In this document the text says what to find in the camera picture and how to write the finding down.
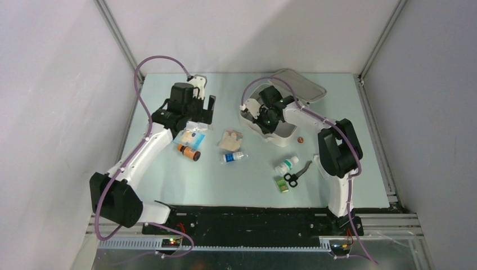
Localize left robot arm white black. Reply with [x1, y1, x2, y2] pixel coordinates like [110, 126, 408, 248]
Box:
[89, 75, 215, 235]

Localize white bottle green label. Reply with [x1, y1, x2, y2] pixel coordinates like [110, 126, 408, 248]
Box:
[274, 156, 299, 176]

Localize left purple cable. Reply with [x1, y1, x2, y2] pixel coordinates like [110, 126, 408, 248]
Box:
[93, 55, 195, 259]

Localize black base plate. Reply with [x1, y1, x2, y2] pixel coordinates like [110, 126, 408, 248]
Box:
[165, 205, 364, 248]

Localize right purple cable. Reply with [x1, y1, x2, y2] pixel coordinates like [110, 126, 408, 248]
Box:
[241, 77, 379, 266]

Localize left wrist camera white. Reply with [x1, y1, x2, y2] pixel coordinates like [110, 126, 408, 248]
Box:
[187, 74, 207, 100]

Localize brown medicine bottle orange cap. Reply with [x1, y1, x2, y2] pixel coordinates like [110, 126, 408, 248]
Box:
[177, 145, 201, 161]

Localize purple cable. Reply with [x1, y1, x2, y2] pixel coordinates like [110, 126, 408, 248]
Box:
[241, 77, 379, 266]
[93, 55, 195, 259]

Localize black handled scissors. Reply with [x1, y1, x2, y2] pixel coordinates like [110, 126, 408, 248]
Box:
[283, 160, 313, 188]

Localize blue cotton swab packet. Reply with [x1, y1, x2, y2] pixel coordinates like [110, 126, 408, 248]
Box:
[173, 130, 205, 149]

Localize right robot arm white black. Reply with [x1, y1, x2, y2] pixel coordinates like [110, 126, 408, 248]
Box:
[241, 85, 363, 235]

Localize aluminium frame rail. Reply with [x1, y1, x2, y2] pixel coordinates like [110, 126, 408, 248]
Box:
[353, 74, 424, 240]

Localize bag of latex gloves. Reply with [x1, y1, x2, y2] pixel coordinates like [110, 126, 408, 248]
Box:
[218, 129, 243, 152]

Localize white medicine kit case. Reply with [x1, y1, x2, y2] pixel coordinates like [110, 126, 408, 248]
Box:
[239, 69, 328, 147]

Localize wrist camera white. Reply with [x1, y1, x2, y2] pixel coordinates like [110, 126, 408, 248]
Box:
[239, 98, 268, 122]
[187, 74, 207, 100]

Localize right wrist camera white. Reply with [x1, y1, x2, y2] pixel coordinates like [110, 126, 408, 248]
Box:
[239, 98, 268, 122]

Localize small green box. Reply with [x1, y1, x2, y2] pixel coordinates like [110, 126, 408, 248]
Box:
[274, 177, 289, 194]

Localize blue white bandage roll packet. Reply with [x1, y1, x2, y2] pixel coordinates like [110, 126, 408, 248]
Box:
[220, 151, 248, 164]

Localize clear bag of pads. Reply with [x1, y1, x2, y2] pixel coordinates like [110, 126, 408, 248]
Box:
[185, 121, 213, 132]

